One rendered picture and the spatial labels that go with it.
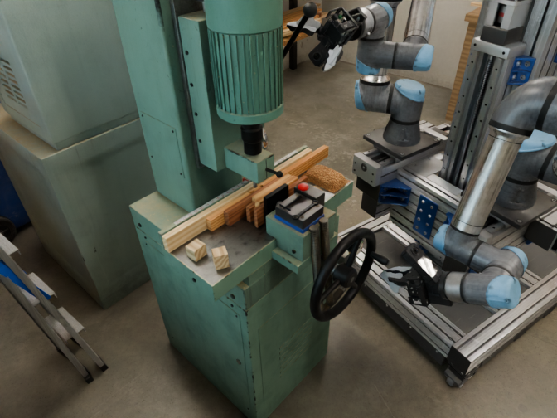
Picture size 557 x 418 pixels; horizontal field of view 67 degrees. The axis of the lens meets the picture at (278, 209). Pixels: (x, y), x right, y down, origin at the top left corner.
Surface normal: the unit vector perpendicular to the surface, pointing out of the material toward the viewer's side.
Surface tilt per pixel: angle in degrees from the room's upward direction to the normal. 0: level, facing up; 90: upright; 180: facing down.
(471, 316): 0
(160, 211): 0
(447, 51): 90
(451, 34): 90
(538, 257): 0
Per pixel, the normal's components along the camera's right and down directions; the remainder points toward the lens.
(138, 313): -0.02, -0.78
